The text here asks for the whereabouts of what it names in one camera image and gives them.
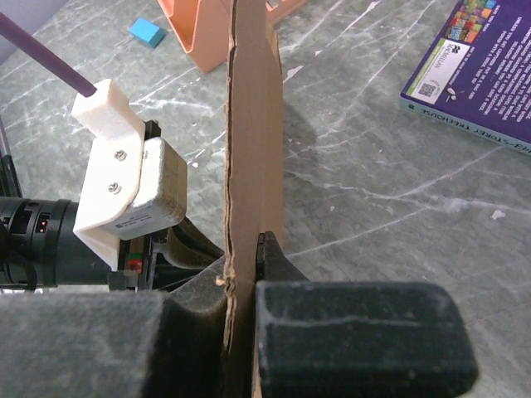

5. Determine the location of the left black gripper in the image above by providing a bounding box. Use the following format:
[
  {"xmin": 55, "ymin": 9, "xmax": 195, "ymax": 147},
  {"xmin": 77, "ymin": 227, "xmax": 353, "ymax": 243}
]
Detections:
[{"xmin": 109, "ymin": 120, "xmax": 227, "ymax": 307}]

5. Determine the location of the blue block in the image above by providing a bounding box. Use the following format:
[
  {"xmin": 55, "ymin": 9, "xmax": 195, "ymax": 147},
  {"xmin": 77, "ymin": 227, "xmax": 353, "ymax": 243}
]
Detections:
[{"xmin": 129, "ymin": 18, "xmax": 166, "ymax": 48}]

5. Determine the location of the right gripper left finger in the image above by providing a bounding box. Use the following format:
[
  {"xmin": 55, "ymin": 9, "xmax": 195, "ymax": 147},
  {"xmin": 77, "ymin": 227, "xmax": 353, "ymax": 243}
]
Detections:
[{"xmin": 1, "ymin": 285, "xmax": 226, "ymax": 397}]

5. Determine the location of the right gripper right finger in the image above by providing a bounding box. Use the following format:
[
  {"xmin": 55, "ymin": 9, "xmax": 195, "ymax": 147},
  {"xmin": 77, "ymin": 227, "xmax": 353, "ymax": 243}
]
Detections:
[{"xmin": 256, "ymin": 281, "xmax": 479, "ymax": 397}]

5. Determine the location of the pink plastic file organizer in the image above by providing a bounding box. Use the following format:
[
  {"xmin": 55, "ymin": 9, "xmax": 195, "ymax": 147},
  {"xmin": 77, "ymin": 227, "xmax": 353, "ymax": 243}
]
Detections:
[{"xmin": 156, "ymin": 0, "xmax": 310, "ymax": 75}]

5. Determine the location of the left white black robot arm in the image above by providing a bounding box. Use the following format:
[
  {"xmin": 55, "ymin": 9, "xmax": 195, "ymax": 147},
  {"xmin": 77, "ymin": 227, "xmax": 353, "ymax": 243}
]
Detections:
[{"xmin": 1, "ymin": 136, "xmax": 225, "ymax": 293}]

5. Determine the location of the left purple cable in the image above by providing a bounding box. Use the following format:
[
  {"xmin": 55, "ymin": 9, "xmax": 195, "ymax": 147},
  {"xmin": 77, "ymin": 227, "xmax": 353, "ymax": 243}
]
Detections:
[{"xmin": 0, "ymin": 11, "xmax": 97, "ymax": 100}]

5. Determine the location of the purple book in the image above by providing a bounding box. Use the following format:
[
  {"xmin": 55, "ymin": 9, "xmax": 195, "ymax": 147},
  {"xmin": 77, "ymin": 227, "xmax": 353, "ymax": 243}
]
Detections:
[{"xmin": 400, "ymin": 0, "xmax": 531, "ymax": 154}]

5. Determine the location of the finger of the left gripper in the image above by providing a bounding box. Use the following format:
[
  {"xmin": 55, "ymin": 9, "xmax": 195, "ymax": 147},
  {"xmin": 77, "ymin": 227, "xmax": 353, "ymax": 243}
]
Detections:
[{"xmin": 256, "ymin": 231, "xmax": 309, "ymax": 284}]

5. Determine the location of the brown cardboard box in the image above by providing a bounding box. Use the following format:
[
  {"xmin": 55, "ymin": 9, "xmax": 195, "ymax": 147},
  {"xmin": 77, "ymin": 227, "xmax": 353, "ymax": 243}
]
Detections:
[{"xmin": 222, "ymin": 1, "xmax": 284, "ymax": 397}]

